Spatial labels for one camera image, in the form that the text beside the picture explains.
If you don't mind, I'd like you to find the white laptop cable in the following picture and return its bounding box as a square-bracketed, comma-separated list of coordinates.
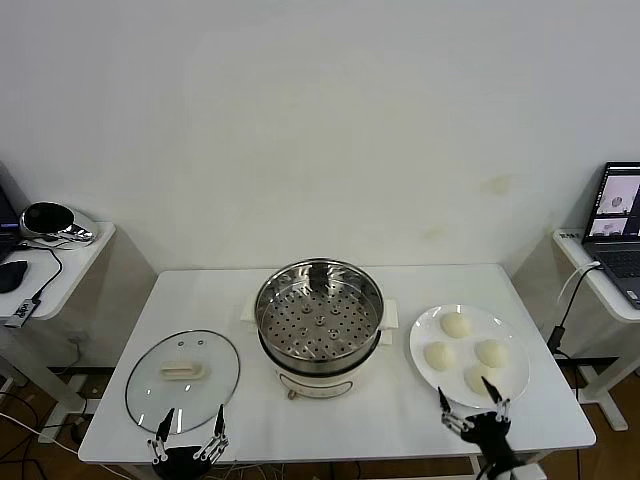
[557, 262, 603, 306]

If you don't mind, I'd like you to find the chrome and black headset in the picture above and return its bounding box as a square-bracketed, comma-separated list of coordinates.
[18, 201, 97, 247]

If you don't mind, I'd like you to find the white electric cooker base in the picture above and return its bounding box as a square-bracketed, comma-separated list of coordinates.
[241, 294, 401, 402]

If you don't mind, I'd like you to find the white side table with headset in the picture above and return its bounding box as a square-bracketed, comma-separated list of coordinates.
[0, 219, 159, 419]

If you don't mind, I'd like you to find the white side table with laptop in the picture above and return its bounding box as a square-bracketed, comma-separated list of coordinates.
[509, 227, 640, 431]

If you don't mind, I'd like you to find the white steamed baozi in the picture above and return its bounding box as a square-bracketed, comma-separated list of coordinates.
[463, 364, 501, 396]
[473, 338, 510, 370]
[440, 312, 474, 340]
[423, 341, 458, 372]

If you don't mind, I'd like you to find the dark laptop with blue screen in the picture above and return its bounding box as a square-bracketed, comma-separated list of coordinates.
[0, 162, 24, 261]

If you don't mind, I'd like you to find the black thin cable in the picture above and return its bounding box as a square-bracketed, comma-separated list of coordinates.
[17, 238, 64, 304]

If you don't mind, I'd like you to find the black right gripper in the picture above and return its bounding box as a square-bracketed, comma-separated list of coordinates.
[437, 376, 519, 469]

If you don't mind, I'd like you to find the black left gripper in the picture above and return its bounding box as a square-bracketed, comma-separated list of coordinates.
[146, 403, 231, 479]

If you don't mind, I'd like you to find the white round plate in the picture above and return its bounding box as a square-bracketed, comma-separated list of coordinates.
[409, 303, 531, 410]

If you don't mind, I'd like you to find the glass lid with cream handle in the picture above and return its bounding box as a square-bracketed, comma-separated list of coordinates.
[124, 328, 241, 434]

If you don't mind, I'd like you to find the black cable with adapter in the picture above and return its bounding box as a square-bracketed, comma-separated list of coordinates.
[546, 264, 601, 357]

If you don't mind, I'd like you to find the open grey laptop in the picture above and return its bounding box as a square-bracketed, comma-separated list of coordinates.
[581, 160, 640, 309]

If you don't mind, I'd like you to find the small grey usb hub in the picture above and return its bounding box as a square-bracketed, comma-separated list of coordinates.
[3, 297, 41, 330]

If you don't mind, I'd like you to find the black computer mouse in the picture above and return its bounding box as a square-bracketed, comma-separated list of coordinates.
[0, 259, 30, 295]

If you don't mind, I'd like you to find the perforated steel steamer basket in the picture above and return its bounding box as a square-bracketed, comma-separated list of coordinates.
[253, 258, 386, 362]

